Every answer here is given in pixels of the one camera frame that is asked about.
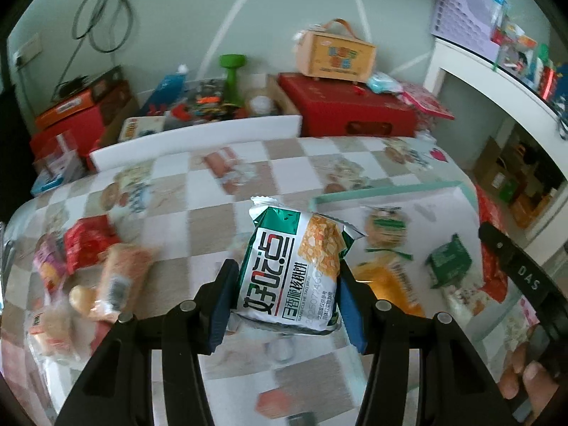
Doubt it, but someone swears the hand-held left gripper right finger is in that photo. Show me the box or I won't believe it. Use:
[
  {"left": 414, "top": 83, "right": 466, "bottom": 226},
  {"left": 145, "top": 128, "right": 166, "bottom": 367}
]
[{"left": 339, "top": 266, "right": 518, "bottom": 426}]

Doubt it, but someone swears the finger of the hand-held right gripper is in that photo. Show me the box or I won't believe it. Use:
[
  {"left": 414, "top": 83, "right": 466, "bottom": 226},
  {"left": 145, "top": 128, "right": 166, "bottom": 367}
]
[{"left": 478, "top": 222, "right": 509, "bottom": 258}]

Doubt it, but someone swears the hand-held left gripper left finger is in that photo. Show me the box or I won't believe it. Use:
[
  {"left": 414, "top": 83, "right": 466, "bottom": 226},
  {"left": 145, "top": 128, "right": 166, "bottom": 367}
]
[{"left": 55, "top": 260, "right": 240, "bottom": 426}]

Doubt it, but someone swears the yellow snack packet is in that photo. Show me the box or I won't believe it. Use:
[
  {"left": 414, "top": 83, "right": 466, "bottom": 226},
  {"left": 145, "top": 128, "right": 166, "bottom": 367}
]
[{"left": 355, "top": 251, "right": 427, "bottom": 318}]

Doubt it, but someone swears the green snack packet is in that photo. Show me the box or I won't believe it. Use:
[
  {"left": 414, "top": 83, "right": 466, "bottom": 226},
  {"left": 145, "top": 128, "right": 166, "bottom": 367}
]
[{"left": 426, "top": 234, "right": 473, "bottom": 289}]

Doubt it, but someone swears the white snack packet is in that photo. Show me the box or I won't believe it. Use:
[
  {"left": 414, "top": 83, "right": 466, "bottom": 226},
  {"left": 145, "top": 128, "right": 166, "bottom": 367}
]
[{"left": 444, "top": 284, "right": 489, "bottom": 320}]

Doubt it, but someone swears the teal-rimmed white box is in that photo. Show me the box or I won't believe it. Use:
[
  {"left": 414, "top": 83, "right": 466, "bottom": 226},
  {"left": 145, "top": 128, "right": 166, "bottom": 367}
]
[{"left": 306, "top": 181, "right": 546, "bottom": 365}]

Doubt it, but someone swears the green white biscuit packet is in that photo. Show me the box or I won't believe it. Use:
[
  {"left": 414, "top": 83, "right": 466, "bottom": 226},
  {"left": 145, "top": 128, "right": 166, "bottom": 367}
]
[{"left": 226, "top": 195, "right": 367, "bottom": 335}]

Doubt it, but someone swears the clear packet with green label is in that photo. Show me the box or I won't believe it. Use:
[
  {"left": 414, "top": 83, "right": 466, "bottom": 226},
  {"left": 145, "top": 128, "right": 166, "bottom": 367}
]
[{"left": 361, "top": 206, "right": 413, "bottom": 260}]

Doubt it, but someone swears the beige cracker packet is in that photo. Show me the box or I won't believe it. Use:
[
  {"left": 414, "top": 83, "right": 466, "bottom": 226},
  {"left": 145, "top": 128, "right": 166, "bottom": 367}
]
[{"left": 86, "top": 242, "right": 154, "bottom": 322}]

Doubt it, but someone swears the pink snack packet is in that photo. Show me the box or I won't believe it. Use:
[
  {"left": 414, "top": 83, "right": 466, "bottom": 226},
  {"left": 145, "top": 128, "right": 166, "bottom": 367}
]
[{"left": 33, "top": 235, "right": 67, "bottom": 294}]

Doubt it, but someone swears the person's right hand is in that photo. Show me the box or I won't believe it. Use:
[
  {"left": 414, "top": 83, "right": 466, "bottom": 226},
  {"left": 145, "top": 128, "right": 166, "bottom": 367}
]
[{"left": 499, "top": 344, "right": 568, "bottom": 424}]

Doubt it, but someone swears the orange carton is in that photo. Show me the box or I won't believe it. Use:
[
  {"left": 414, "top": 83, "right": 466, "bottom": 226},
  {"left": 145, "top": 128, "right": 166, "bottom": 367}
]
[{"left": 510, "top": 186, "right": 547, "bottom": 228}]

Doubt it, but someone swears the green bag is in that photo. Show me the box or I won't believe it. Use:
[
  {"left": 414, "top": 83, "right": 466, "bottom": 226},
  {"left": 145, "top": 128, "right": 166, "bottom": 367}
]
[{"left": 499, "top": 177, "right": 521, "bottom": 205}]

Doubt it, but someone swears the brown cardboard box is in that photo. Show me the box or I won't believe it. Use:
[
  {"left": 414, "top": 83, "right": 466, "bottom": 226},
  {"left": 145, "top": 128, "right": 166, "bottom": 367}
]
[{"left": 473, "top": 137, "right": 511, "bottom": 191}]

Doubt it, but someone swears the white jelly cup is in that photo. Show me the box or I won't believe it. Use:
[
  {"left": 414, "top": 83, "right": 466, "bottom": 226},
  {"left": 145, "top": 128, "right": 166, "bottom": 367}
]
[{"left": 69, "top": 285, "right": 100, "bottom": 316}]

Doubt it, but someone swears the pink patterned box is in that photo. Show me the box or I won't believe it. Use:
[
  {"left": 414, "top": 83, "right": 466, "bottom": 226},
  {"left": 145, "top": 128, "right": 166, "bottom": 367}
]
[{"left": 402, "top": 84, "right": 455, "bottom": 120}]

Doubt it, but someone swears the bright red snack packet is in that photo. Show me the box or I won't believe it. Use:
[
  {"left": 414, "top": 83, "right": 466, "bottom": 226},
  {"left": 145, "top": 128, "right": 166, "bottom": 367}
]
[{"left": 64, "top": 215, "right": 120, "bottom": 271}]

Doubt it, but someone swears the checked printed tablecloth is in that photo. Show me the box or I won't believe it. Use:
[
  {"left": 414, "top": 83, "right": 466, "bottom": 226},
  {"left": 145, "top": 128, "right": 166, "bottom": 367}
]
[{"left": 0, "top": 135, "right": 546, "bottom": 426}]

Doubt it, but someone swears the white desk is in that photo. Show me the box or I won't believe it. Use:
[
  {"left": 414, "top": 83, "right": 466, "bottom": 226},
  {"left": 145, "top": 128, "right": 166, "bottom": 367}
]
[{"left": 424, "top": 35, "right": 568, "bottom": 249}]

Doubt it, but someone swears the steamed cake in clear packet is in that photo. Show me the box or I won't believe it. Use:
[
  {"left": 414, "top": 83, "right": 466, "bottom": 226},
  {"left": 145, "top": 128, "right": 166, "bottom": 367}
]
[{"left": 27, "top": 302, "right": 81, "bottom": 365}]

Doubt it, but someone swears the wet wipes pack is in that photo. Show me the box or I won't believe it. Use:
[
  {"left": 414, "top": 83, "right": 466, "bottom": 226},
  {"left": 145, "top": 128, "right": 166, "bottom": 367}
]
[{"left": 366, "top": 71, "right": 406, "bottom": 95}]

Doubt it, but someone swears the pile of colourful stationery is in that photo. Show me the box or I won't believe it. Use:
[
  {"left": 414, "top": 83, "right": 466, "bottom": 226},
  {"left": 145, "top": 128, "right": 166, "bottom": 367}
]
[{"left": 490, "top": 0, "right": 568, "bottom": 103}]

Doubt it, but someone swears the large red gift box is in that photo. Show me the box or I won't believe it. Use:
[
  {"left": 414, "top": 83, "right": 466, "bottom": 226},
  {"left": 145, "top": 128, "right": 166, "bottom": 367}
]
[{"left": 277, "top": 73, "right": 418, "bottom": 138}]

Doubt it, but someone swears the printed white box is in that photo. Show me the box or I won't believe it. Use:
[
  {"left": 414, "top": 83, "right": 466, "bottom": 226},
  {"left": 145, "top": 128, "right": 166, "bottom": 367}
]
[{"left": 118, "top": 115, "right": 169, "bottom": 143}]

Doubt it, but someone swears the pile of small toys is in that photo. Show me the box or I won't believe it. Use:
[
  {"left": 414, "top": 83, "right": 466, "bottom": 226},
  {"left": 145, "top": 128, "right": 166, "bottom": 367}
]
[{"left": 171, "top": 80, "right": 231, "bottom": 120}]

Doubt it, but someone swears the white round jar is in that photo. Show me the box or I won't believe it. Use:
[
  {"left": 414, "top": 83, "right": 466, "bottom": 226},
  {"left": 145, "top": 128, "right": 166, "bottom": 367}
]
[{"left": 248, "top": 95, "right": 276, "bottom": 116}]

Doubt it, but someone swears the clear plastic box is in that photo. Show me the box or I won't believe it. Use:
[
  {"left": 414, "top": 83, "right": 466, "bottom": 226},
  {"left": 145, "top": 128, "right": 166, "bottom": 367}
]
[{"left": 33, "top": 133, "right": 87, "bottom": 187}]

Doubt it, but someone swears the purple calendar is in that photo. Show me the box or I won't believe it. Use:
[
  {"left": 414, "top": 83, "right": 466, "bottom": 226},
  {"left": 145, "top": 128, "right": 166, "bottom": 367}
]
[{"left": 430, "top": 0, "right": 502, "bottom": 60}]

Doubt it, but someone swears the blue bottle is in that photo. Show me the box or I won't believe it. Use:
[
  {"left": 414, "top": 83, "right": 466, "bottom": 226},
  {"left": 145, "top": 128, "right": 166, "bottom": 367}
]
[{"left": 155, "top": 66, "right": 189, "bottom": 111}]

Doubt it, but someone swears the green dumbbell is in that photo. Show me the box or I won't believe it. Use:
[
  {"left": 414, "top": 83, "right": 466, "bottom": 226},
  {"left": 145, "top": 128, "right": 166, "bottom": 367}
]
[{"left": 219, "top": 54, "right": 249, "bottom": 107}]

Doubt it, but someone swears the orange cardboard box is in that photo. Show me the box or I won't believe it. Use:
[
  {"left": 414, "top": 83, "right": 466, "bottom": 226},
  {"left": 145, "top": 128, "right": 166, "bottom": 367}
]
[{"left": 35, "top": 69, "right": 134, "bottom": 129}]

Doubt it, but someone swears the orange gift box with handle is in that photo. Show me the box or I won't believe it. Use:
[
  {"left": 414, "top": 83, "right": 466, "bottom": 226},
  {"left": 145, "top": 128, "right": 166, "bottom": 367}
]
[{"left": 295, "top": 18, "right": 378, "bottom": 85}]

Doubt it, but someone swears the black cable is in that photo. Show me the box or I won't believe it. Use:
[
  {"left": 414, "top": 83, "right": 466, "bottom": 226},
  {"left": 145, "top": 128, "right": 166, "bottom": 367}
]
[{"left": 55, "top": 0, "right": 134, "bottom": 98}]

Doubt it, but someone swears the wall socket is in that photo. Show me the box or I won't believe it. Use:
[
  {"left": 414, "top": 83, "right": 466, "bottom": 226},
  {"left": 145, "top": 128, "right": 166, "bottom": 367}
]
[{"left": 13, "top": 38, "right": 43, "bottom": 67}]

